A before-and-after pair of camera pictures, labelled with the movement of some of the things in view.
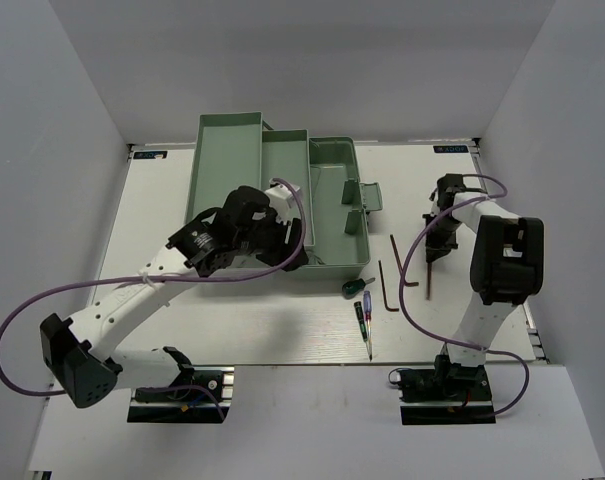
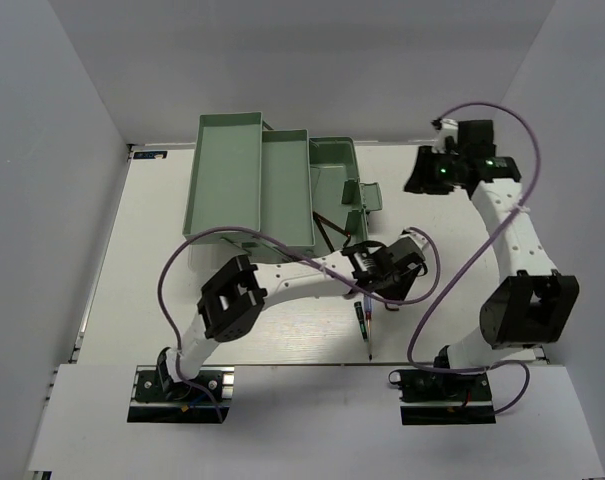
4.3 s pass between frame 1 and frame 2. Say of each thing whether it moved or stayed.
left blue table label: stayed
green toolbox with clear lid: stayed
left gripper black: moved
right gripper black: moved
